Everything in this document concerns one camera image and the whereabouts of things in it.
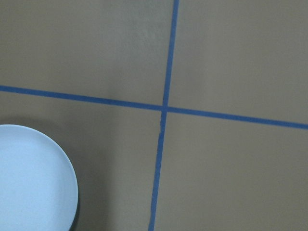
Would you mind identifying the light blue plate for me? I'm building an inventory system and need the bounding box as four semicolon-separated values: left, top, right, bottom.
0;125;78;231

